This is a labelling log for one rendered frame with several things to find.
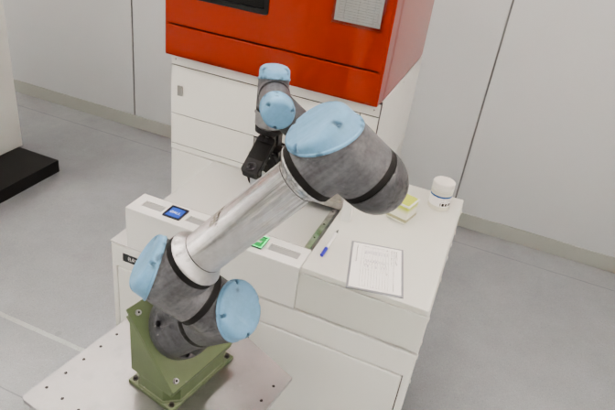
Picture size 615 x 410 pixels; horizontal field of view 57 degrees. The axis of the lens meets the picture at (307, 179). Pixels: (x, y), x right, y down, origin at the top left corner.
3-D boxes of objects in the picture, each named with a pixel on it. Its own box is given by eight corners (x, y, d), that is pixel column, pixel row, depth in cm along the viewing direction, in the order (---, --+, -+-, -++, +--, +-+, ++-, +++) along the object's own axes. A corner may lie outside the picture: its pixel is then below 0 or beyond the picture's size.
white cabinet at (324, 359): (206, 316, 264) (213, 161, 224) (406, 394, 238) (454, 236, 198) (117, 421, 210) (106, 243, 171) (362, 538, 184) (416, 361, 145)
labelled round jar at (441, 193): (429, 198, 189) (436, 173, 184) (450, 204, 187) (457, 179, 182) (425, 208, 183) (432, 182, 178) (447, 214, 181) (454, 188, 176)
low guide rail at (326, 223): (339, 203, 207) (340, 196, 206) (344, 204, 207) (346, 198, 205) (285, 279, 165) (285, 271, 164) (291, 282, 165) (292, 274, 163)
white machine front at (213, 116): (174, 145, 231) (175, 49, 212) (362, 202, 209) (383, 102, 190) (169, 147, 229) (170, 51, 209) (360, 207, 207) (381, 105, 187)
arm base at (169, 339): (181, 375, 121) (208, 371, 114) (134, 326, 117) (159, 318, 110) (219, 323, 132) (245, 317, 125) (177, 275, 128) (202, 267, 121)
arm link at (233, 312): (216, 358, 117) (258, 350, 108) (166, 327, 111) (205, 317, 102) (235, 307, 124) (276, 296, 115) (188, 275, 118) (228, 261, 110)
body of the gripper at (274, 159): (286, 164, 150) (291, 123, 144) (273, 178, 143) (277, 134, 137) (260, 156, 152) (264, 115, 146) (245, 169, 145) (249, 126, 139)
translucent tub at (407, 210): (395, 207, 181) (399, 188, 178) (415, 217, 177) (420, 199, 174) (383, 216, 175) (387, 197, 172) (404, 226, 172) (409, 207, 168)
